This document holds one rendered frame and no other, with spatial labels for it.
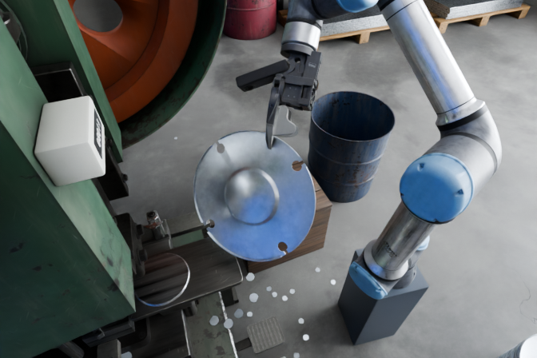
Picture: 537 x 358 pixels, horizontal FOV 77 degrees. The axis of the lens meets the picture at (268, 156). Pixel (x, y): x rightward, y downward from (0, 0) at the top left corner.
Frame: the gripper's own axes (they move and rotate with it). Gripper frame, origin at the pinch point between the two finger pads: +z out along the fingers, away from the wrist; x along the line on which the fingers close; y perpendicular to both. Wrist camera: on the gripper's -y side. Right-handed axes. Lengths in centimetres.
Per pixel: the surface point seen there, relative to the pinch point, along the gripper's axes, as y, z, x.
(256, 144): -2.7, 0.8, 0.7
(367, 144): 25, -11, 94
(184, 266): -14.2, 31.8, 4.0
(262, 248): 2.8, 23.0, 4.1
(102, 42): -39.7, -13.8, -5.7
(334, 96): 3, -36, 119
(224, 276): -4.5, 31.7, 4.8
